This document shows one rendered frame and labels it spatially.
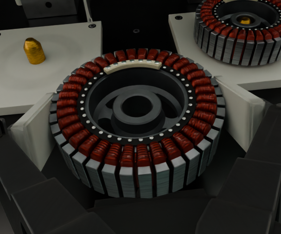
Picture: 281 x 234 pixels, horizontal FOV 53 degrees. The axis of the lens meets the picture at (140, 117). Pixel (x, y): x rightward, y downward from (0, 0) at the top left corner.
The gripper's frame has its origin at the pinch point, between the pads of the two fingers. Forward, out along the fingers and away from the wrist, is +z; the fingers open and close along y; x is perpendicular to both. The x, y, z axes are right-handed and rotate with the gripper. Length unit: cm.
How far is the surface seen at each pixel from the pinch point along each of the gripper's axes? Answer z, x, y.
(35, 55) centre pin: 14.7, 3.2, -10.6
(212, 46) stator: 12.4, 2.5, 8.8
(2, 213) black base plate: 1.0, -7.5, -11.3
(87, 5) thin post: 21.1, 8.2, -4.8
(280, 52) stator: 10.9, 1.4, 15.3
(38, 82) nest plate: 12.5, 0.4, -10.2
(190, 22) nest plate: 20.3, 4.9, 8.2
